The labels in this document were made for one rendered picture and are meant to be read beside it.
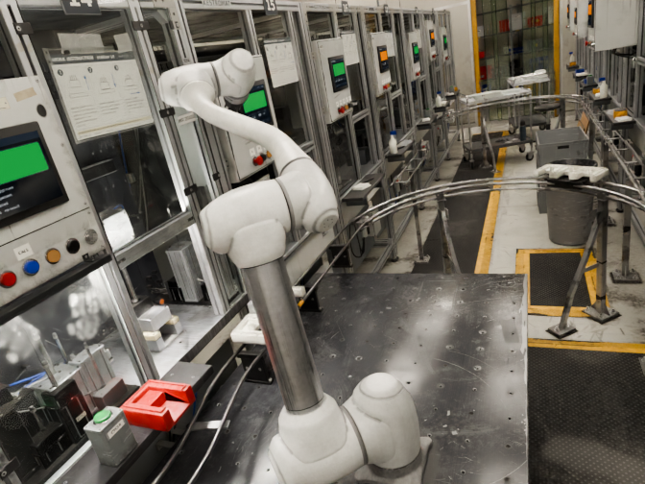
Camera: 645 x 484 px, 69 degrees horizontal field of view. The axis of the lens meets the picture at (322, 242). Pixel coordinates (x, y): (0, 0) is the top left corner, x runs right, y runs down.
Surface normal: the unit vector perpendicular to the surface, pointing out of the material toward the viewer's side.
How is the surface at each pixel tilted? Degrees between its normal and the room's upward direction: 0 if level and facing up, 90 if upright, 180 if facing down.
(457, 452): 0
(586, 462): 0
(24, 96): 90
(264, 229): 84
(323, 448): 74
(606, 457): 0
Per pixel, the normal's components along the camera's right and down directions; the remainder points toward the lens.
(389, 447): 0.33, 0.31
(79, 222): 0.91, -0.03
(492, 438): -0.18, -0.91
